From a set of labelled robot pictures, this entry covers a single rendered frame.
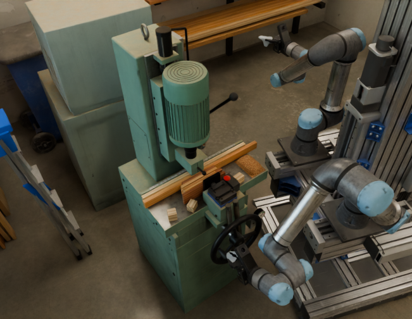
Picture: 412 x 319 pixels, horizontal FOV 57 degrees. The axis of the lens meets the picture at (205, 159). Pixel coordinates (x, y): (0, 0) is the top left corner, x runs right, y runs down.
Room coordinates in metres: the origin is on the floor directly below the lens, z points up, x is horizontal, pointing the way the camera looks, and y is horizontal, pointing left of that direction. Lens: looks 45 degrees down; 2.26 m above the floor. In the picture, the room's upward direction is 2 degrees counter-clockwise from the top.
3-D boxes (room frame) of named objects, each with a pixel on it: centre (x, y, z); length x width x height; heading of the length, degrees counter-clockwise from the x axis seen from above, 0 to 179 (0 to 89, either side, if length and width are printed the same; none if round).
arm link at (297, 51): (1.83, -0.54, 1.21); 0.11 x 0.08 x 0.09; 29
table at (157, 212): (1.17, -0.03, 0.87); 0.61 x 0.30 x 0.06; 125
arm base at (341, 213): (1.06, -0.67, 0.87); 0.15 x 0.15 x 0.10
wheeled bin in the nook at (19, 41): (2.74, 1.33, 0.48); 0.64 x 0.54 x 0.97; 122
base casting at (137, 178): (1.33, 0.14, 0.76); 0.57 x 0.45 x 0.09; 35
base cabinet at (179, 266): (1.33, 0.14, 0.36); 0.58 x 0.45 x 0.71; 35
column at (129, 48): (1.47, 0.23, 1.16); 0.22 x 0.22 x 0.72; 35
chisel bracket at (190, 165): (1.25, 0.08, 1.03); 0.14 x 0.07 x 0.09; 35
